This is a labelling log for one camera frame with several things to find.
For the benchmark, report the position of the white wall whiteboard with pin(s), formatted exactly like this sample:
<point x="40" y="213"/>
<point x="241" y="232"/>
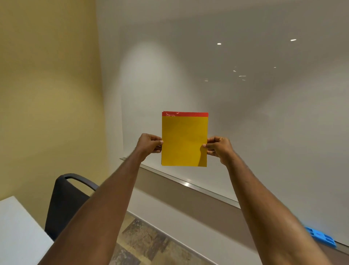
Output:
<point x="231" y="95"/>

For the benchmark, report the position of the black office chair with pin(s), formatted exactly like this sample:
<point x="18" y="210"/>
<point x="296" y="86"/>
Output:
<point x="65" y="202"/>

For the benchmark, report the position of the person's left forearm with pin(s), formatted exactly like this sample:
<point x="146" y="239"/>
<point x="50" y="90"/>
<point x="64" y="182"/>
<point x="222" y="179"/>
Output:
<point x="96" y="207"/>

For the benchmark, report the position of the person's left thumb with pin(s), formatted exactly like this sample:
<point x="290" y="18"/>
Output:
<point x="156" y="142"/>

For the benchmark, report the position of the blue whiteboard eraser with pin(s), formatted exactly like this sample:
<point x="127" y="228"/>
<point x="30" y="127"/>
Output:
<point x="320" y="236"/>

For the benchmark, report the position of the person's right thumb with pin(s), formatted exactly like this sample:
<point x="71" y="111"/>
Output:
<point x="209" y="145"/>

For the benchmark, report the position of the yellow sticky note pad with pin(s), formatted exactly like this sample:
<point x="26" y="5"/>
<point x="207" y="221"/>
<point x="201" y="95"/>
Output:
<point x="184" y="140"/>

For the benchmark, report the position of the person's right forearm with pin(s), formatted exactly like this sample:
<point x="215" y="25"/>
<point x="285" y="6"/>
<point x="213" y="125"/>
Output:
<point x="268" y="215"/>

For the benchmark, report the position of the person's left hand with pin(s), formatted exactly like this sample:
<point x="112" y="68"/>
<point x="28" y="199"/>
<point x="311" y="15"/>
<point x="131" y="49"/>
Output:
<point x="146" y="144"/>

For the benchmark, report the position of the person's right hand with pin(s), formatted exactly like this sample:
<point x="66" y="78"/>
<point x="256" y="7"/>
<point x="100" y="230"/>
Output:
<point x="221" y="149"/>

